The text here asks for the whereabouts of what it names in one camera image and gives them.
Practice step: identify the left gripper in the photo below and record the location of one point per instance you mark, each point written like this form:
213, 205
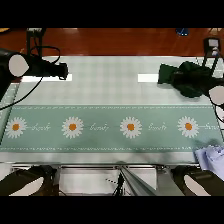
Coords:
60, 70

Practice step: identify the dark green garment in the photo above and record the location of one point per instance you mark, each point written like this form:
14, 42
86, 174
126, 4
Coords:
190, 87

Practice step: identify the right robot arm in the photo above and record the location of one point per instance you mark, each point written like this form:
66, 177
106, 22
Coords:
199, 186

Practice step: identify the light blue garment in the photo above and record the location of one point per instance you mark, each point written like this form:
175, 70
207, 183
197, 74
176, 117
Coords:
210, 160

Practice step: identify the silver frame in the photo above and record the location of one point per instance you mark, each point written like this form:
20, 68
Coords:
140, 186

